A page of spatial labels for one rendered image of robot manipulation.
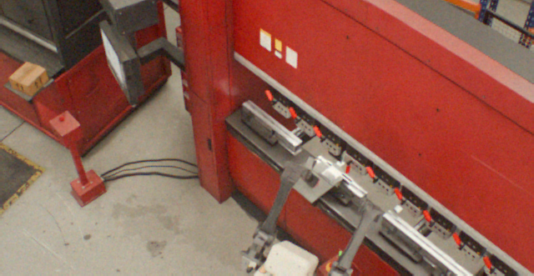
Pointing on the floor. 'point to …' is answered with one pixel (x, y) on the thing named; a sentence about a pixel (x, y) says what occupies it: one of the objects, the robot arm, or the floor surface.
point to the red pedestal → (67, 126)
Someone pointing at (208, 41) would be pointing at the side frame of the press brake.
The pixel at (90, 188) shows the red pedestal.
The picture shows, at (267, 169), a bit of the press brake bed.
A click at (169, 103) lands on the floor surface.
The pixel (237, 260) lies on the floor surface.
